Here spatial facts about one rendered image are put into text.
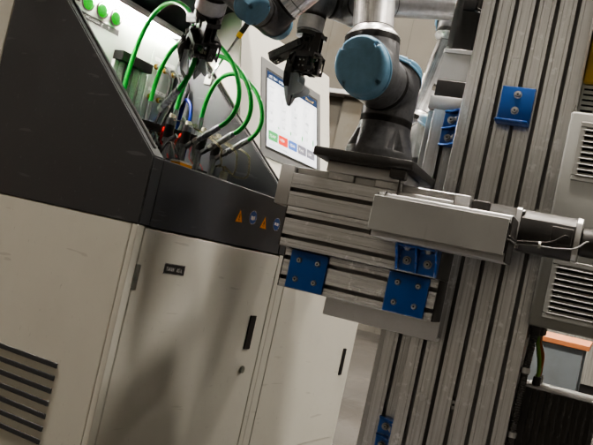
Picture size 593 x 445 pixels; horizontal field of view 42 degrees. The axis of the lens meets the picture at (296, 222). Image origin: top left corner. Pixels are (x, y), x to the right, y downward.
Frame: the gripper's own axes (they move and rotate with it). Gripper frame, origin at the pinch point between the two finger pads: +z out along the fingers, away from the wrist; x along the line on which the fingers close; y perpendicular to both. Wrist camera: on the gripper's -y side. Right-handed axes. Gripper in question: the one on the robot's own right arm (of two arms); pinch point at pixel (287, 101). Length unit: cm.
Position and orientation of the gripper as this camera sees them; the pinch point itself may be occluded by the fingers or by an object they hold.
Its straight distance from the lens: 219.2
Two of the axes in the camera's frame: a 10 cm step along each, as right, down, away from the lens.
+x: 4.6, 1.4, 8.8
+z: -2.2, 9.7, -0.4
